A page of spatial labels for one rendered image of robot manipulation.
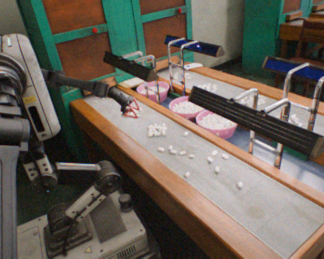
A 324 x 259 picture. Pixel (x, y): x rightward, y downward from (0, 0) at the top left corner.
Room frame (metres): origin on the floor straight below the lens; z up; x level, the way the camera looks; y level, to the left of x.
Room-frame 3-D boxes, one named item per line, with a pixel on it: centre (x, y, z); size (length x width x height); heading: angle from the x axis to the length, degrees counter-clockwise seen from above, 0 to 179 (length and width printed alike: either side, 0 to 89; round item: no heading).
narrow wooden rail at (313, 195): (1.46, -0.16, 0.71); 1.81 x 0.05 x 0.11; 32
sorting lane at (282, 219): (1.36, -0.01, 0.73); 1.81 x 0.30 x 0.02; 32
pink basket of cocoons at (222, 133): (1.45, -0.36, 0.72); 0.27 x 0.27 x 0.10
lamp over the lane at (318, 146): (0.94, -0.34, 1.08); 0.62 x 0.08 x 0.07; 32
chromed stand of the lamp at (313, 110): (1.19, -0.75, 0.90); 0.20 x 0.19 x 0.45; 32
